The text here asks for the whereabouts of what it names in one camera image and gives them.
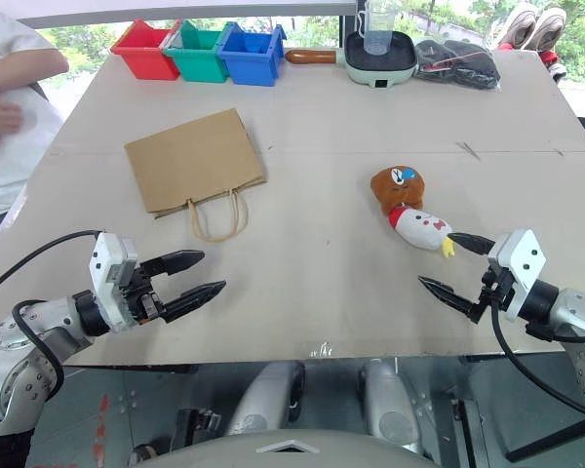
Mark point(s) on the blue plastic bin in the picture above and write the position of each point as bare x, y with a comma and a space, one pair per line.
248, 66

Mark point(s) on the black clamp under table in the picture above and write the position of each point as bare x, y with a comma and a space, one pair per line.
195, 429

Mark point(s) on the silver right robot leg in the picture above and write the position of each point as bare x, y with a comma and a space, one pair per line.
387, 400

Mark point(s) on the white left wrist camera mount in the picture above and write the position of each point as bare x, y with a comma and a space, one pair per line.
108, 265

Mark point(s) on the silver robot leg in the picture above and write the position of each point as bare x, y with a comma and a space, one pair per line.
387, 400
265, 395

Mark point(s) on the clear plastic measuring cup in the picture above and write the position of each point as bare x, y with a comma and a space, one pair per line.
378, 27

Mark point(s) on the person's bare forearm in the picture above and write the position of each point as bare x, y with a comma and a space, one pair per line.
34, 66

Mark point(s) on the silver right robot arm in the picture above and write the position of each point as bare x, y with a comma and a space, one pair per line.
573, 304

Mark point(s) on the black table frame bar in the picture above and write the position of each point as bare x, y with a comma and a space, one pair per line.
541, 439

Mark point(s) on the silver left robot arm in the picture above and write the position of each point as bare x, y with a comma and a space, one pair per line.
34, 322

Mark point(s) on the brown plush bear toy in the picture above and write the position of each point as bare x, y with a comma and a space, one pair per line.
400, 187

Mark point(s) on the grey sneaker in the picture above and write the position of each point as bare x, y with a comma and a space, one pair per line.
546, 29
517, 24

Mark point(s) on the person in white shirt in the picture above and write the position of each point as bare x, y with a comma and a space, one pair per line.
14, 161

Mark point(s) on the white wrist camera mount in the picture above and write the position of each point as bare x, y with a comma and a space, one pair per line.
108, 265
521, 258

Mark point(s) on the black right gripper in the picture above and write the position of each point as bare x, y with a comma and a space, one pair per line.
497, 287

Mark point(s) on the white window frame bar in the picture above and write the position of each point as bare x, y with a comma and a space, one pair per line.
185, 11

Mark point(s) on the red plastic bin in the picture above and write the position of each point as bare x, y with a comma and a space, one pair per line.
144, 58

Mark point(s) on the black cloth in plastic bag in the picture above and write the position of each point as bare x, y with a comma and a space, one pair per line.
458, 63

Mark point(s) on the grey robot torso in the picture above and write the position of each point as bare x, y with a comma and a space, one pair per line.
292, 451

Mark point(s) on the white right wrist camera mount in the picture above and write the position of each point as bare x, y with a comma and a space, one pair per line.
521, 258

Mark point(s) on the green plastic bin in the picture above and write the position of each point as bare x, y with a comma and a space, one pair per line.
197, 61

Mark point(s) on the silver left robot leg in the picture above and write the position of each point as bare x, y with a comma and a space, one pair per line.
265, 395

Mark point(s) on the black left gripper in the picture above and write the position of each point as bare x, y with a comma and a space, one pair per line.
139, 300

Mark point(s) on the white plush doll red scarf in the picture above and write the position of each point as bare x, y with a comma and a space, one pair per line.
421, 228

